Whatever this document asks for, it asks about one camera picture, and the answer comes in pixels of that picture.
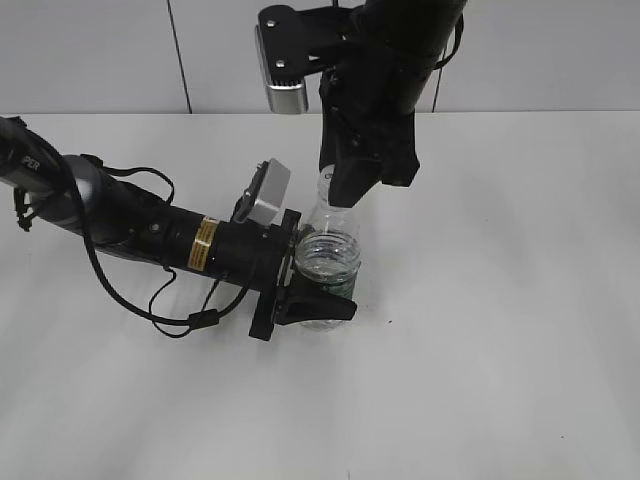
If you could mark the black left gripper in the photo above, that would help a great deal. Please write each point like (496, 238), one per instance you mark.
(303, 300)

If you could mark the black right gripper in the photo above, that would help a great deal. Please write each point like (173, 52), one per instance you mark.
(368, 108)

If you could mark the clear cestbon water bottle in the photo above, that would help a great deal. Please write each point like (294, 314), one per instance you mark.
(331, 255)

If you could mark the white green bottle cap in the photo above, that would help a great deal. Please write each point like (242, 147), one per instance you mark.
(326, 176)

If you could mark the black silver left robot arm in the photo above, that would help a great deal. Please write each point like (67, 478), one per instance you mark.
(254, 250)

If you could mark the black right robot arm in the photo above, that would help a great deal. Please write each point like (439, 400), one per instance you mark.
(418, 29)

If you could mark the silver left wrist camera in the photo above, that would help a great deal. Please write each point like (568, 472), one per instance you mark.
(261, 201)

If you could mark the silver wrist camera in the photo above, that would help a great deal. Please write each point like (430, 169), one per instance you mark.
(261, 201)
(294, 44)

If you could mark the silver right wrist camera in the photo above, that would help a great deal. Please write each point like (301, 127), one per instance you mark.
(294, 44)

